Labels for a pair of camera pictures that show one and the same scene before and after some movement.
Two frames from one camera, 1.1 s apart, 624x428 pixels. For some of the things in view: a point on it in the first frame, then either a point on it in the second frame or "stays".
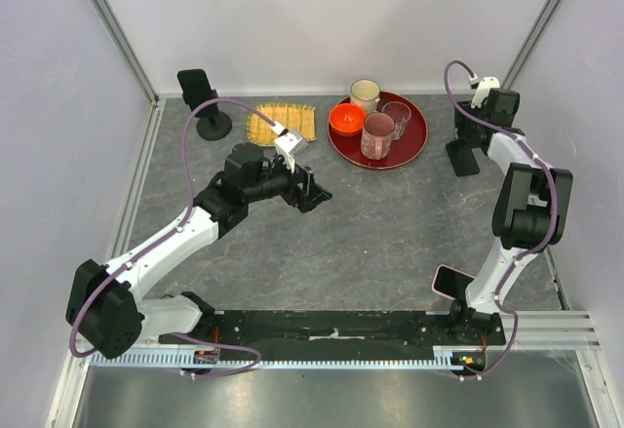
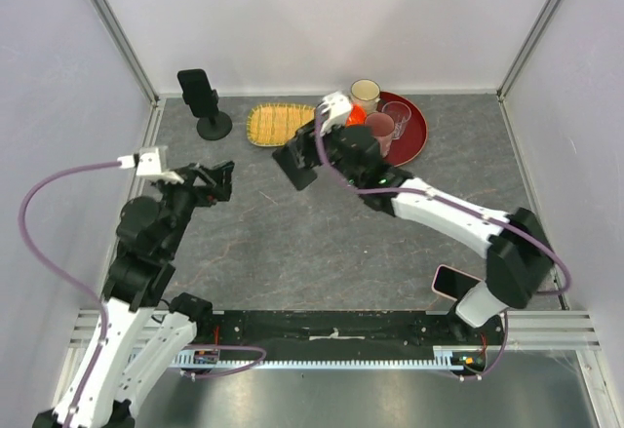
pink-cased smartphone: [450, 282] stays
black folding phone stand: [462, 159] -> [290, 159]
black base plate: [299, 332] stays
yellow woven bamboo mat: [287, 117] stays
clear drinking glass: [401, 113] stays
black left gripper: [310, 195] -> [207, 194]
